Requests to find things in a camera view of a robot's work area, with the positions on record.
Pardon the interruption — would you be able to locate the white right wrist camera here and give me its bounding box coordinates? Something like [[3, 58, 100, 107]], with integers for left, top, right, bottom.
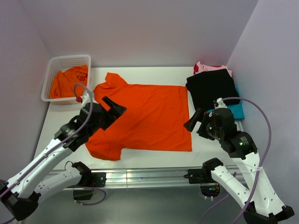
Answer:
[[214, 98, 227, 110]]

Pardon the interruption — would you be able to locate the pink folded t-shirt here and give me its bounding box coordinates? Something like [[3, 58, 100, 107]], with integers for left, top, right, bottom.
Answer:
[[193, 61, 232, 77]]

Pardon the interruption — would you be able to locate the orange t-shirt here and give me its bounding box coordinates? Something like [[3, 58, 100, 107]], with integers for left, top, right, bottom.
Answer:
[[86, 73, 192, 161], [49, 65, 88, 99]]

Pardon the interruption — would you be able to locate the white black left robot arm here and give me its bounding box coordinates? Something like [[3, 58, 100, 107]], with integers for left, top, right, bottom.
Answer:
[[0, 97, 126, 221]]

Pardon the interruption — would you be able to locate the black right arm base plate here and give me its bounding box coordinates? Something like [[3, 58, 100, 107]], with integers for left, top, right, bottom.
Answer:
[[184, 168, 215, 184]]

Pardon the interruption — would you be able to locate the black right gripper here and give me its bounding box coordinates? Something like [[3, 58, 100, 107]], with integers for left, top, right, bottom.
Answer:
[[184, 107, 222, 140]]

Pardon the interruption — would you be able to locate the orange t-shirt in basket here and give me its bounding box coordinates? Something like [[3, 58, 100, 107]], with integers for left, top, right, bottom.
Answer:
[[49, 65, 88, 99]]

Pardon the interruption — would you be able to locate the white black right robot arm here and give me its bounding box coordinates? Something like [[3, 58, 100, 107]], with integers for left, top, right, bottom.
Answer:
[[184, 108, 294, 224]]

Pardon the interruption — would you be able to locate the black folded t-shirt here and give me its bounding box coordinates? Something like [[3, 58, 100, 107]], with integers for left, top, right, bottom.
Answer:
[[185, 69, 239, 111]]

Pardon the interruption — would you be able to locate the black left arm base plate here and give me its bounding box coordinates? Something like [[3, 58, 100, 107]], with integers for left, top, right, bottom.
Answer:
[[70, 172, 106, 187]]

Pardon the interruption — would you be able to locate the aluminium table frame rail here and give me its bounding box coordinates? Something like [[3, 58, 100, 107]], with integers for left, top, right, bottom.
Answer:
[[11, 119, 281, 224]]

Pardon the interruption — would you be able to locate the white plastic laundry basket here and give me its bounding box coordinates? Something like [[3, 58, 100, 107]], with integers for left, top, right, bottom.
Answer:
[[41, 55, 91, 105]]

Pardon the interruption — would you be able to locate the teal folded t-shirt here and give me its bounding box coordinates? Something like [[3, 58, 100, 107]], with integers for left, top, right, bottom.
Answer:
[[206, 84, 245, 119]]

